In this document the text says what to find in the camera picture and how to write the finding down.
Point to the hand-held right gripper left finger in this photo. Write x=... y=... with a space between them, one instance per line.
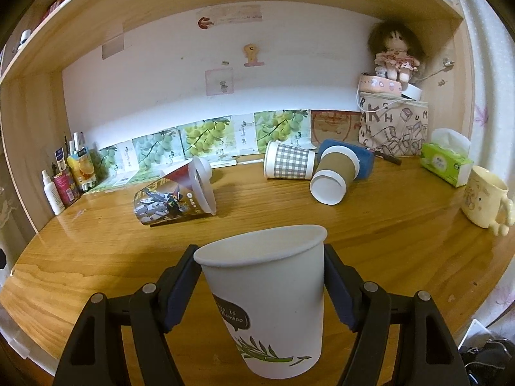
x=177 y=298

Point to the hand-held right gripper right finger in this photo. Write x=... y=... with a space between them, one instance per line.
x=342 y=297

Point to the white bamboo print paper cup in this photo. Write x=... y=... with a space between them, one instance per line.
x=265 y=289

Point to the dark printed plastic cup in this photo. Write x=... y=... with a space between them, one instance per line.
x=165 y=207

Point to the brown sleeve paper cup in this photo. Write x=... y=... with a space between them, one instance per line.
x=336 y=169

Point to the blue paper cup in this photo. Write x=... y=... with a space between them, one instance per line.
x=364 y=165

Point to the grey plaid paper cup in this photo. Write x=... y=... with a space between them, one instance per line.
x=290 y=161

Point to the black pen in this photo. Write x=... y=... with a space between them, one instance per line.
x=388 y=157

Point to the grape print carton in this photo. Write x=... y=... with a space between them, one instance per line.
x=155 y=148
x=108 y=161
x=281 y=126
x=205 y=134

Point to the magenta can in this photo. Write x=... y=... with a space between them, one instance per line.
x=66 y=189

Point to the black bag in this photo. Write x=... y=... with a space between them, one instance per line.
x=489 y=364

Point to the white spray bottle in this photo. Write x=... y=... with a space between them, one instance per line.
x=53 y=195

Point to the green tissue pack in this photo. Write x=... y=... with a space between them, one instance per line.
x=444 y=161

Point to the brown paper card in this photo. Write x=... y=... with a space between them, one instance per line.
x=334 y=126

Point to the cream ceramic mug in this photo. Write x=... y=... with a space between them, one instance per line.
x=483 y=197

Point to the letter print canvas pouch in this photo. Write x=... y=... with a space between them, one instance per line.
x=396 y=126

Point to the blue label bottle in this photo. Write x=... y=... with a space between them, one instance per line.
x=60 y=161

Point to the white tube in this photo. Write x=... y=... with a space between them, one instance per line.
x=77 y=142

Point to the pink round tin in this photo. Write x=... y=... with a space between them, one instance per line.
x=378 y=85

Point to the brown-haired rag doll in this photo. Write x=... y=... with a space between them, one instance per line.
x=396 y=54

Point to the pink square wall sticker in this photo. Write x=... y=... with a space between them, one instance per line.
x=219 y=82

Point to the red wall sticker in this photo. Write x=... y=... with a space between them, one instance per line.
x=205 y=22

